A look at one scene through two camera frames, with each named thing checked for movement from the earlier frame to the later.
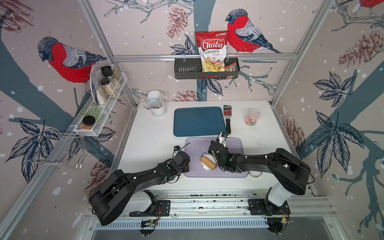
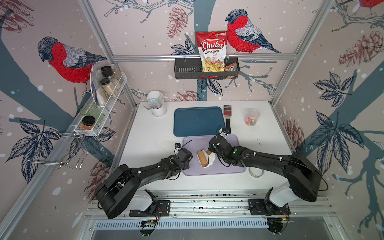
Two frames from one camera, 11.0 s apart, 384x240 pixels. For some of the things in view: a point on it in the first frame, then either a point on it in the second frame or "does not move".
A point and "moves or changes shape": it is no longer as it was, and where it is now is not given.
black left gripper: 187,167 does not move
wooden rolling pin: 209,163 moves or changes shape
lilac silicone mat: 197,147 does not move
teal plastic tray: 198,121 does not move
